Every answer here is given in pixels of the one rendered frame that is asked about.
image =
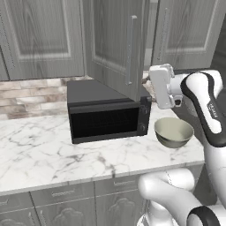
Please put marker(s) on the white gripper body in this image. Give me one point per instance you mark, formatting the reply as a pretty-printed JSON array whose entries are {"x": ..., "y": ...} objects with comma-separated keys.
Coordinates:
[{"x": 161, "y": 85}]

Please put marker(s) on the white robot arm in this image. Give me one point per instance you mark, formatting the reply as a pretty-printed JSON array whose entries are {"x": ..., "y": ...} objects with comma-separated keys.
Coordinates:
[{"x": 214, "y": 123}]

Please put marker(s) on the pale green bowl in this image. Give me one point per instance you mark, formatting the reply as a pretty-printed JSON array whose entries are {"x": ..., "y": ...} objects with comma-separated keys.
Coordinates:
[{"x": 173, "y": 134}]

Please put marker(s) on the open grey cabinet door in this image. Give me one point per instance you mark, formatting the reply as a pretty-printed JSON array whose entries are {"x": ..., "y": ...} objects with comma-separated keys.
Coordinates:
[{"x": 110, "y": 38}]

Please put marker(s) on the grey base cabinet door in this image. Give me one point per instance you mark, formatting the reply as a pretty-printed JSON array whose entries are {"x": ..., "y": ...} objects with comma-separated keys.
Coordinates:
[
  {"x": 120, "y": 209},
  {"x": 16, "y": 219},
  {"x": 67, "y": 213}
]

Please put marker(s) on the black toaster oven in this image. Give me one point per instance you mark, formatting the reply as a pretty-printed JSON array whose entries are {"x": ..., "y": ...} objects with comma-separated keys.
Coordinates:
[{"x": 103, "y": 117}]

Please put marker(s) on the grey drawer front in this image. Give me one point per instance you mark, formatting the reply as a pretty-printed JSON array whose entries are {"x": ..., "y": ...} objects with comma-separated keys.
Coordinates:
[
  {"x": 117, "y": 184},
  {"x": 63, "y": 193},
  {"x": 14, "y": 201}
]

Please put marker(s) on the grey wall cabinet door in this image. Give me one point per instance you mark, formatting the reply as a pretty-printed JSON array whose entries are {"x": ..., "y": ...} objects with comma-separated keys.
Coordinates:
[
  {"x": 44, "y": 35},
  {"x": 188, "y": 29}
]

